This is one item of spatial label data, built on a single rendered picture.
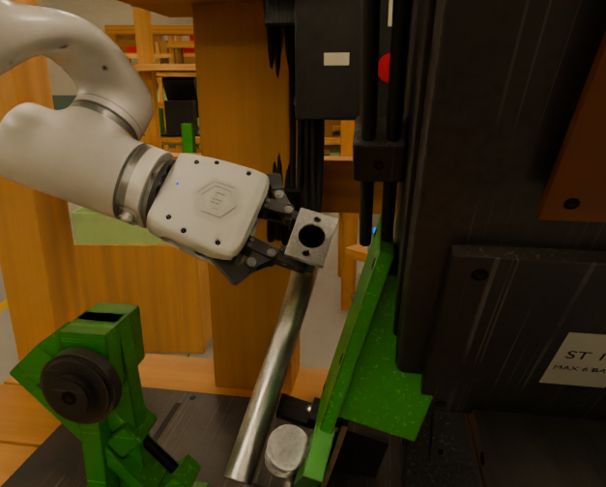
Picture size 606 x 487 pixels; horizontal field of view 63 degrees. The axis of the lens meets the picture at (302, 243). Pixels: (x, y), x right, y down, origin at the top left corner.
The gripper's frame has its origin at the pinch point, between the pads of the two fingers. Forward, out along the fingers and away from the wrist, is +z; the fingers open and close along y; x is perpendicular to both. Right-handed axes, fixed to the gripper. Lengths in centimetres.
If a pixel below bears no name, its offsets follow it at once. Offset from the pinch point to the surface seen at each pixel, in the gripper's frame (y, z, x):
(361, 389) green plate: -12.9, 9.0, -4.5
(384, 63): 23.4, 1.7, -3.8
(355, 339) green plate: -10.2, 6.5, -8.6
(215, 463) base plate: -22.6, -1.1, 28.1
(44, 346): -17.6, -20.4, 5.2
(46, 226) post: 3, -43, 37
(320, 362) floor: 36, 29, 214
